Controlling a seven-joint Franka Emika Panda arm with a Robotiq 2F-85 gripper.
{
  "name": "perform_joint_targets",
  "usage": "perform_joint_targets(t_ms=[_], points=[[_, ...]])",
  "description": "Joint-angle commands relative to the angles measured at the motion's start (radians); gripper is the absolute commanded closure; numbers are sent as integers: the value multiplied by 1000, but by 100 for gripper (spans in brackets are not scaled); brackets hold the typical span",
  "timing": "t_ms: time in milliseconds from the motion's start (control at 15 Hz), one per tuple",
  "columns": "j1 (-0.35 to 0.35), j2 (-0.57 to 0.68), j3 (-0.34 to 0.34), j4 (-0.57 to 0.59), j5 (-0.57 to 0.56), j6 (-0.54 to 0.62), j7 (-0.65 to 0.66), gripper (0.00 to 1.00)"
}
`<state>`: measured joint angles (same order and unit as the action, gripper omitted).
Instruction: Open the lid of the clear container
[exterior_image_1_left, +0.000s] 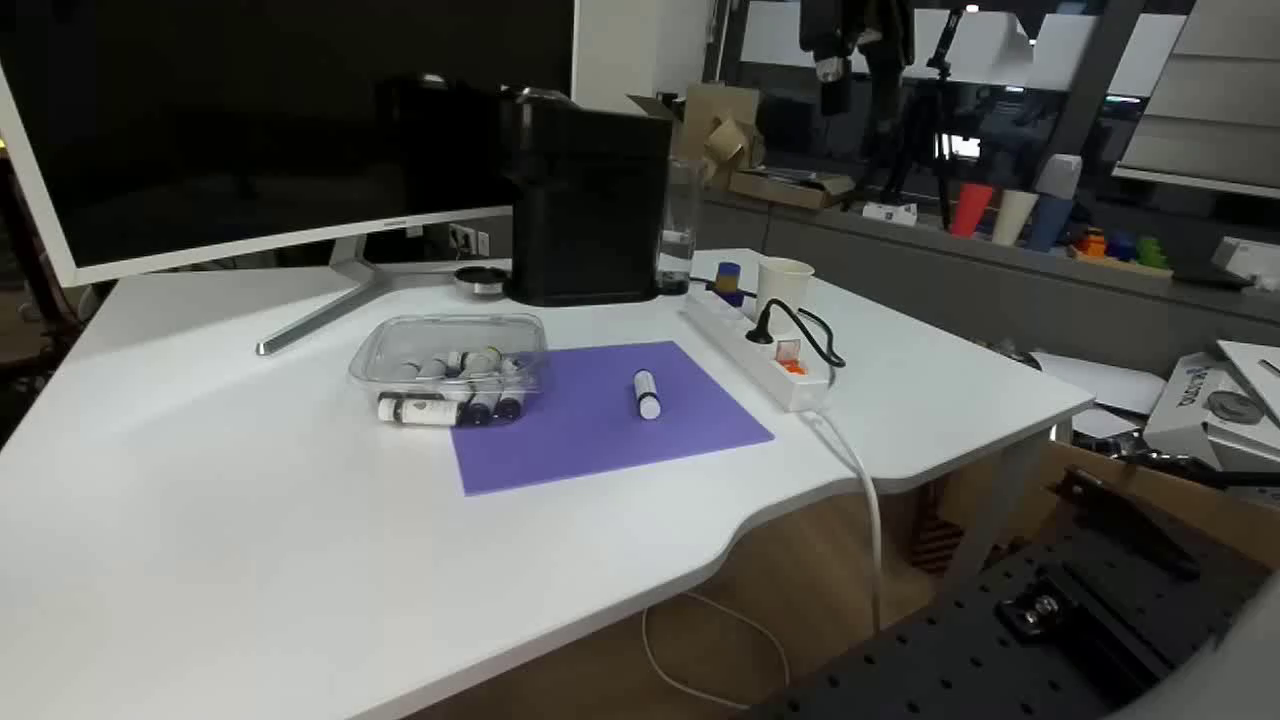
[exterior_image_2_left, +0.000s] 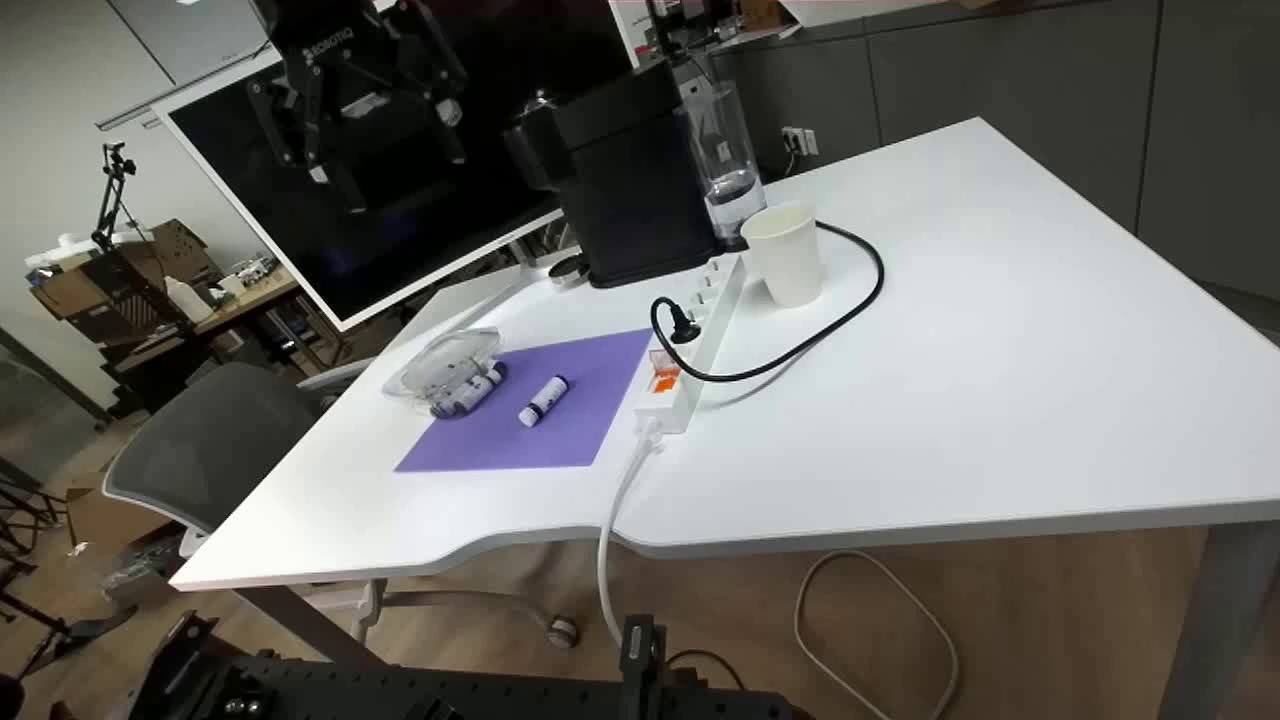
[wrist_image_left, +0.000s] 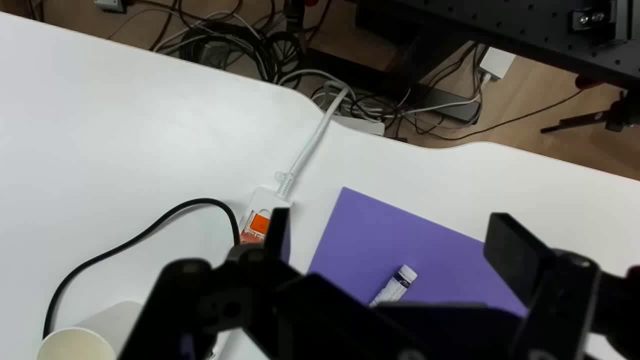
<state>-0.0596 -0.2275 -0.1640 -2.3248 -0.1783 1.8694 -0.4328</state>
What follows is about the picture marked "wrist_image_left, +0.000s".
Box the white floor power strip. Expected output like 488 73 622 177
330 114 388 138

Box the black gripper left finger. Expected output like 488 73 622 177
265 206 293 264

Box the black clamp stand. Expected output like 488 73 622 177
538 92 640 136

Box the black plug cable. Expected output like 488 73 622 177
42 196 243 340

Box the white tube with dark cap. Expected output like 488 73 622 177
369 264 420 308

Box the thin black floor cable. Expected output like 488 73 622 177
399 88 587 144

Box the black perforated breadboard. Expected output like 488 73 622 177
357 0 640 92

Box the white power adapter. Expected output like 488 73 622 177
479 45 518 80

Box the white paper cup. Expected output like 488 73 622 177
36 299 146 360

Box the white power strip orange switch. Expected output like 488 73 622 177
239 185 295 245

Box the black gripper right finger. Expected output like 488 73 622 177
483 209 557 309

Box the purple rectangular mat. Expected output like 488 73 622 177
306 185 533 319

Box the white power strip cable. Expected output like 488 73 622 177
275 83 355 202

